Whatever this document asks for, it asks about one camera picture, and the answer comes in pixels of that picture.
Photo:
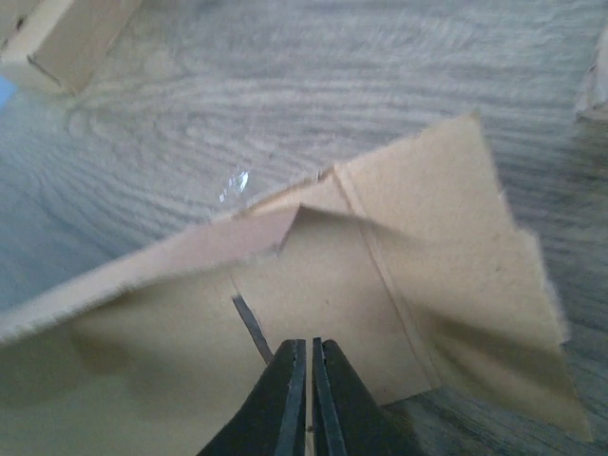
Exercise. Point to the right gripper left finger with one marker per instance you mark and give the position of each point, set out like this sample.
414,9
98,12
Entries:
272,420

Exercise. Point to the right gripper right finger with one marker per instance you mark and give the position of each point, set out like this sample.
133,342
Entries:
346,418

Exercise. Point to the cardboard box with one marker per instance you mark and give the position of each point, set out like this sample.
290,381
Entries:
407,257
55,45

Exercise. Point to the stack of flat cardboard blanks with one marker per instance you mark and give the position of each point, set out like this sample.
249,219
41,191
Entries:
591,103

